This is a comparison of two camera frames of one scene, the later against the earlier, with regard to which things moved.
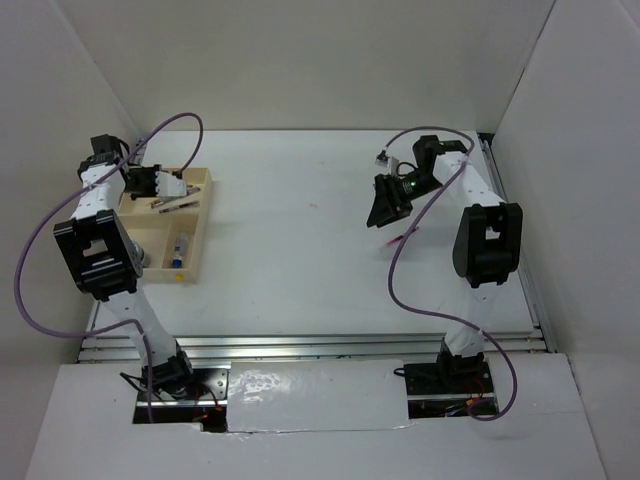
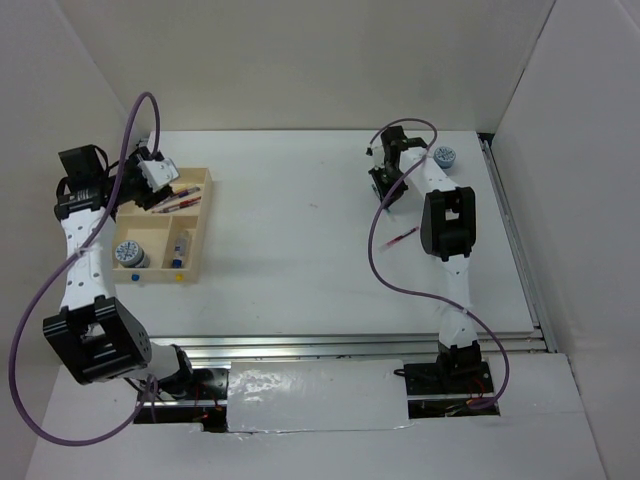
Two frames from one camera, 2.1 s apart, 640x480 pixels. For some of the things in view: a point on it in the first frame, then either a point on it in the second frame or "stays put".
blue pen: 178,206 -> 180,194
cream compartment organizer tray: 171,229 stays put
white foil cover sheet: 297,395 stays put
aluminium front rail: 125,350 stays put
